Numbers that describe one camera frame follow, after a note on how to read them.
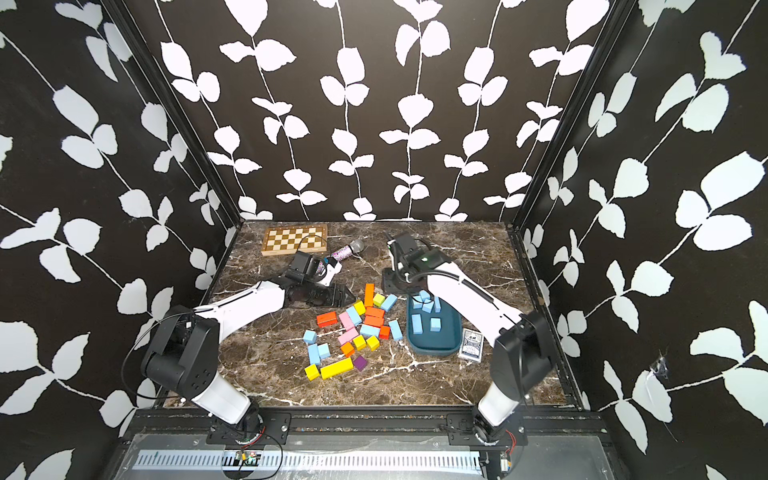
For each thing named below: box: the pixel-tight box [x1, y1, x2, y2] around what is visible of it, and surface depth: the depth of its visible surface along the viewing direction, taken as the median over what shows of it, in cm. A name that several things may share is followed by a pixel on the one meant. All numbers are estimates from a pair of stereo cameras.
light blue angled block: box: [346, 306, 362, 326], surface depth 95 cm
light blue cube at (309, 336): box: [302, 329, 317, 344], surface depth 90 cm
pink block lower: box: [338, 326, 359, 345], surface depth 92 cm
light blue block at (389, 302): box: [381, 294, 398, 313], surface depth 99 cm
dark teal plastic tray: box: [407, 295, 463, 355], surface depth 92 cm
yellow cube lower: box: [366, 336, 380, 351], surface depth 89 cm
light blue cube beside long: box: [317, 343, 331, 359], surface depth 87 cm
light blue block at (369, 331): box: [360, 324, 380, 338], surface depth 92 cm
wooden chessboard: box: [261, 224, 328, 257], surface depth 113 cm
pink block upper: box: [339, 312, 355, 331], surface depth 95 cm
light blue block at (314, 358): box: [308, 344, 321, 365], surface depth 87 cm
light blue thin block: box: [411, 314, 423, 335], surface depth 94 cm
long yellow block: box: [320, 357, 354, 380], surface depth 85 cm
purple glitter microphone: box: [331, 239, 365, 261], surface depth 110 cm
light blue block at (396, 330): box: [388, 320, 403, 341], surface depth 92 cm
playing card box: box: [458, 328, 484, 363], surface depth 88 cm
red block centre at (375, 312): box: [365, 306, 385, 318], surface depth 97 cm
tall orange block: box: [364, 283, 375, 308], surface depth 100 cm
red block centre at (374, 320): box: [364, 314, 384, 328], surface depth 95 cm
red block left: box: [316, 311, 338, 328], surface depth 94 cm
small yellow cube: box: [304, 364, 320, 381], surface depth 83 cm
